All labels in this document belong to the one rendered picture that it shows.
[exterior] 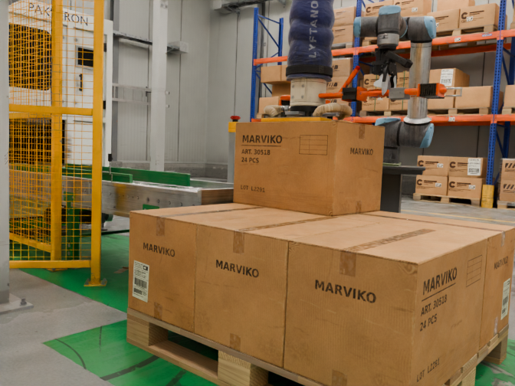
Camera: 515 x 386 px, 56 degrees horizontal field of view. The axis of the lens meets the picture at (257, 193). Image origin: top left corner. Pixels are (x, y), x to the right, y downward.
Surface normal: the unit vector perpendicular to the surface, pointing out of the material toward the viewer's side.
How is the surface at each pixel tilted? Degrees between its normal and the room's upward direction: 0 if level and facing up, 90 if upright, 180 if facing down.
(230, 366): 90
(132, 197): 90
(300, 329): 90
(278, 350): 90
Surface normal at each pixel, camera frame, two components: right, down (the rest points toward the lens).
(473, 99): -0.55, 0.07
